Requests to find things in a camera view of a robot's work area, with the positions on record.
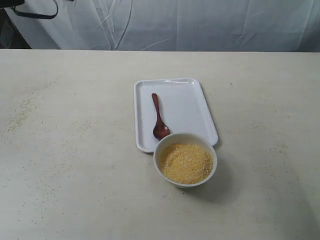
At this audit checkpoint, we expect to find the dark brown wooden spoon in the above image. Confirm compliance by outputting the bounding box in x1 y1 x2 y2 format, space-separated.
151 93 171 141

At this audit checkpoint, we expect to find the yellow granular grain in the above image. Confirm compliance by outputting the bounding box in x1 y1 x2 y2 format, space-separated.
159 143 214 185

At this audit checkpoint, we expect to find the white rectangular plastic tray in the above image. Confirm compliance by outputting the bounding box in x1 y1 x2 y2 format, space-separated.
133 77 219 153

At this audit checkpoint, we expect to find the white ceramic bowl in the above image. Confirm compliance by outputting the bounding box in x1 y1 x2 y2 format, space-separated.
153 133 218 189

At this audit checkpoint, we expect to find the white backdrop cloth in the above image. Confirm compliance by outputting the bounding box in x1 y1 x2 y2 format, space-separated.
5 0 320 52

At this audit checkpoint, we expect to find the black cable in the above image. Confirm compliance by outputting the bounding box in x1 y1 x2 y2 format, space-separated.
11 0 59 20

